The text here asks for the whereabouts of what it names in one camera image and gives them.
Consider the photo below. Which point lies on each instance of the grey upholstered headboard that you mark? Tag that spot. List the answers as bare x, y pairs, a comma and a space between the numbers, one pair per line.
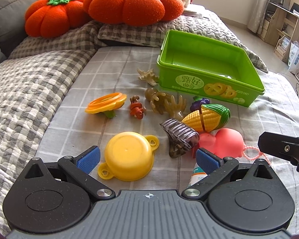
7, 2

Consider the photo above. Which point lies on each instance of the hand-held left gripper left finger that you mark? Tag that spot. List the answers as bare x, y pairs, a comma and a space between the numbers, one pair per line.
88, 160

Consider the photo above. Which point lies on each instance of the small orange pumpkin cushion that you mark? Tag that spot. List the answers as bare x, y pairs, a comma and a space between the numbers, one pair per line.
54, 15

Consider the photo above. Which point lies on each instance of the purple toy grapes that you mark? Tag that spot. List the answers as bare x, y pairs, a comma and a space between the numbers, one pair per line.
198, 103

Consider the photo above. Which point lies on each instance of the beige starfish toy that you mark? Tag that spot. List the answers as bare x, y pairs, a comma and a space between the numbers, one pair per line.
147, 76

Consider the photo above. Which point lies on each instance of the grey grid bed sheet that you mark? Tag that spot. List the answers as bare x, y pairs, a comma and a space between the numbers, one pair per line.
109, 64

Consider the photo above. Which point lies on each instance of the yellow toy corn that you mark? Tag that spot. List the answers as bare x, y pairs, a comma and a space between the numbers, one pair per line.
206, 119

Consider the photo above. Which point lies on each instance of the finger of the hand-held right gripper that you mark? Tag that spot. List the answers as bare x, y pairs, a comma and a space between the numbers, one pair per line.
284, 147

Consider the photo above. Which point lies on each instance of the wooden shelf desk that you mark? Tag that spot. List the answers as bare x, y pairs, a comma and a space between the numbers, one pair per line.
281, 22

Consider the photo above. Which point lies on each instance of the brown hair claw clip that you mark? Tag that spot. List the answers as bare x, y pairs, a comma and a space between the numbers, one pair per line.
180, 137

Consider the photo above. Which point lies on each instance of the beige curtain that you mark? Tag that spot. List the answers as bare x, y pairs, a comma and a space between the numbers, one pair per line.
264, 2

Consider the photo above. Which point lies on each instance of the small white bottle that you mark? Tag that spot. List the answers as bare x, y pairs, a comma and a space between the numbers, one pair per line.
195, 176

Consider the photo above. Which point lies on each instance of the brown octopus toy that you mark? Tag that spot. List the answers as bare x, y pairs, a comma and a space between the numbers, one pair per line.
162, 102

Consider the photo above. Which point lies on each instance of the grey checked blanket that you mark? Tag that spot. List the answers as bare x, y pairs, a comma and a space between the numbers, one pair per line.
22, 94

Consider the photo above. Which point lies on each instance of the orange clownfish toy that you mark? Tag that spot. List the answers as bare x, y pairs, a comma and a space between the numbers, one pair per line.
137, 108

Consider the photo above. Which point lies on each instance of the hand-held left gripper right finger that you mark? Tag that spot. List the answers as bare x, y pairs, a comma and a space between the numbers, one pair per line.
206, 163

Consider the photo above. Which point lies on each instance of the large orange pumpkin cushion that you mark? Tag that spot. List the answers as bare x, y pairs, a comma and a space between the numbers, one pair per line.
134, 5

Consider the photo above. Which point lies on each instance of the yellow toy pot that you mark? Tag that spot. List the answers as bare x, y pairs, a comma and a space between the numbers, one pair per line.
129, 158

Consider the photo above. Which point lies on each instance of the green plastic box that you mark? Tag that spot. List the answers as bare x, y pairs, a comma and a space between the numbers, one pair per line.
189, 79

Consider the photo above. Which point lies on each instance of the grey checked pillow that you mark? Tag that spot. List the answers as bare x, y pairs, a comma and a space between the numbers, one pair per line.
54, 41
139, 33

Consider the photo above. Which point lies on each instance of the pink pig toy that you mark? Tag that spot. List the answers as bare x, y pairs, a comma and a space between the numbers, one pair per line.
224, 140

